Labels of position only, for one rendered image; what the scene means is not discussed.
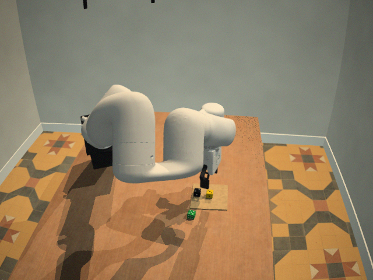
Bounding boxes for beige flat mat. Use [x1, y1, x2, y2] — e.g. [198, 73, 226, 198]
[190, 183, 228, 211]

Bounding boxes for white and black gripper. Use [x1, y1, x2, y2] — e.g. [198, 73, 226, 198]
[199, 146, 221, 189]

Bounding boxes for yellow die with black pips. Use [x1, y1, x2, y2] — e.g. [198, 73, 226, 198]
[206, 190, 213, 198]

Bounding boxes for green die with white pips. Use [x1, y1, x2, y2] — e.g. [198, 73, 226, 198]
[187, 210, 196, 219]

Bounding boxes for black die with white pips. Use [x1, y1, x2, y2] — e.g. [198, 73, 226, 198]
[193, 188, 201, 197]

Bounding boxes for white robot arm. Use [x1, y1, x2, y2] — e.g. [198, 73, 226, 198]
[81, 85, 236, 184]

